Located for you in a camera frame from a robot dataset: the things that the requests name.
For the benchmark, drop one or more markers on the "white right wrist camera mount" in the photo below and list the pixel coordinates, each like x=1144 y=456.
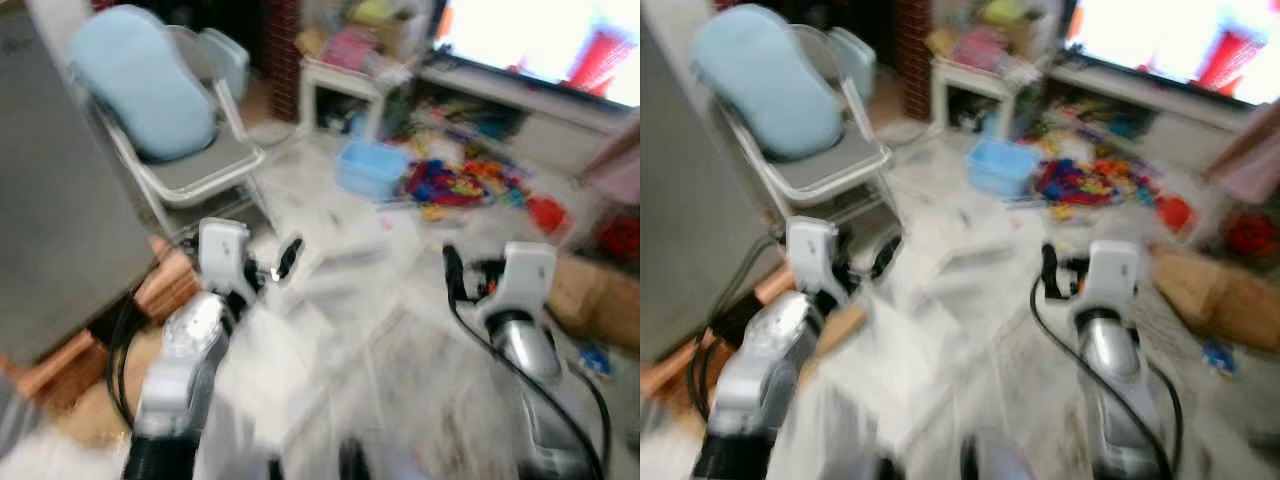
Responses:
x=525 y=272
x=1113 y=270

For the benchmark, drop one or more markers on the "pink garment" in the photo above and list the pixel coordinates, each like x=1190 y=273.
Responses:
x=1250 y=160
x=615 y=165

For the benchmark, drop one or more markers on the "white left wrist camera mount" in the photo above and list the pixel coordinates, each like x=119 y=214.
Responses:
x=222 y=255
x=812 y=255

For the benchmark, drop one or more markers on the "light blue seat cushion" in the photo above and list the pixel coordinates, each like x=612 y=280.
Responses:
x=140 y=80
x=765 y=80

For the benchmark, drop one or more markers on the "small red toy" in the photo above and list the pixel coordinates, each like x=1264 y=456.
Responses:
x=1175 y=213
x=548 y=215

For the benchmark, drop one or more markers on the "pale blue plastic container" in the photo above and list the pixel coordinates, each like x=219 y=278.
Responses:
x=855 y=60
x=230 y=60

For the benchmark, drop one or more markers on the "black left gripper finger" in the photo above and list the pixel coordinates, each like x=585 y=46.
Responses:
x=290 y=258
x=886 y=256

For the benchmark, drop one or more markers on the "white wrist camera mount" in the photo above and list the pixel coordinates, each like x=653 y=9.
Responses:
x=812 y=255
x=222 y=255
x=525 y=272
x=1113 y=270

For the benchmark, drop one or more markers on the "brown cardboard box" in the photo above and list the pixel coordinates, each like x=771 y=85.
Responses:
x=600 y=300
x=1220 y=300

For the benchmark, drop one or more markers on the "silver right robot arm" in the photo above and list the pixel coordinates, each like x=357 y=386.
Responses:
x=530 y=370
x=1120 y=370

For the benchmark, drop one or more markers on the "white folding chair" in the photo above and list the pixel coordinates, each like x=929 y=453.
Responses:
x=205 y=170
x=830 y=170

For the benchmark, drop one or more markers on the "red brick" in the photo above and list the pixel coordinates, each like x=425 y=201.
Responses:
x=50 y=370
x=675 y=372
x=778 y=285
x=168 y=285

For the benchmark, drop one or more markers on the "small blue toy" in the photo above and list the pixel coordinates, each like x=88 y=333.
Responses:
x=1218 y=358
x=596 y=360

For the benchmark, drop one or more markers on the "pink and yellow clutter pile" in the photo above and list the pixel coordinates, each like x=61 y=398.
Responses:
x=1000 y=32
x=365 y=35

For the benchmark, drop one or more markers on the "colourful toy pile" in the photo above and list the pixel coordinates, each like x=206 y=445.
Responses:
x=460 y=185
x=1095 y=185

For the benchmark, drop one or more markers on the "small white table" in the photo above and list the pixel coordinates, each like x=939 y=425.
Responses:
x=975 y=82
x=345 y=85

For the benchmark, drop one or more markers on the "bright television screen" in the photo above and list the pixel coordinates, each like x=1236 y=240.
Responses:
x=1150 y=35
x=520 y=35

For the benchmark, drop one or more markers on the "light blue plastic bin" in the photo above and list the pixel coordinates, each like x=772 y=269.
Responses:
x=372 y=170
x=1002 y=168

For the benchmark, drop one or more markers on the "white television stand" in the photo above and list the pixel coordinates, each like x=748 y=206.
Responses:
x=1170 y=125
x=540 y=125

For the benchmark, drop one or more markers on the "dark red round toy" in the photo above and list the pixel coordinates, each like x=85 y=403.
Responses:
x=1255 y=233
x=622 y=235

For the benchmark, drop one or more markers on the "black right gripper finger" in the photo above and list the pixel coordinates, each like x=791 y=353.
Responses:
x=1051 y=272
x=454 y=272

